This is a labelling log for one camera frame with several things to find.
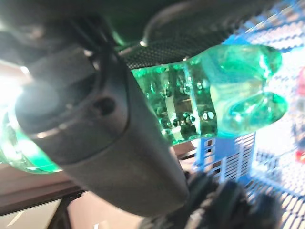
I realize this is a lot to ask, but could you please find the blue plastic shopping basket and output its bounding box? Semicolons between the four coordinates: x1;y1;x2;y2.
192;0;305;229

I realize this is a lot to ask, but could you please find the black display counter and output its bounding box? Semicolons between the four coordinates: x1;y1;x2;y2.
0;164;84;217

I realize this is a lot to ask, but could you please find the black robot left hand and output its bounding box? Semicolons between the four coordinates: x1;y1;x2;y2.
139;171;285;229

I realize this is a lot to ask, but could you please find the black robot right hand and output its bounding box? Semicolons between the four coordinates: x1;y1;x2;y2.
0;0;283;217

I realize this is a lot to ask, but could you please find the green soda bottle yellow cap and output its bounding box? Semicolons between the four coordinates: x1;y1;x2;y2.
0;44;289;175

